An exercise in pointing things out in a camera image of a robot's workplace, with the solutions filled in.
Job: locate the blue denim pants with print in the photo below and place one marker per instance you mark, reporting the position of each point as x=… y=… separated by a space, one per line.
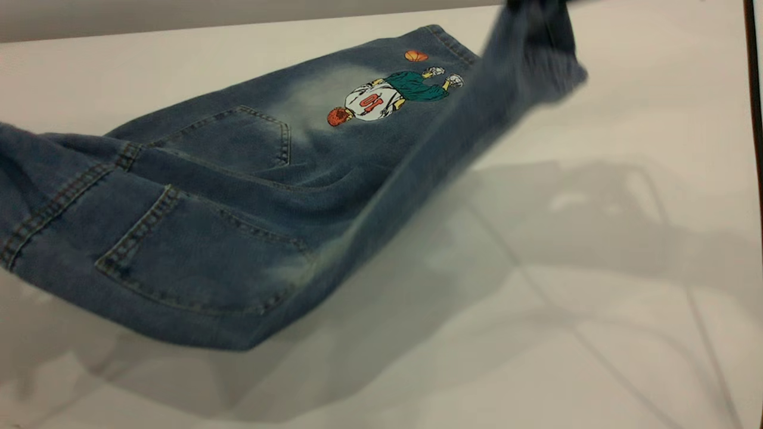
x=238 y=196

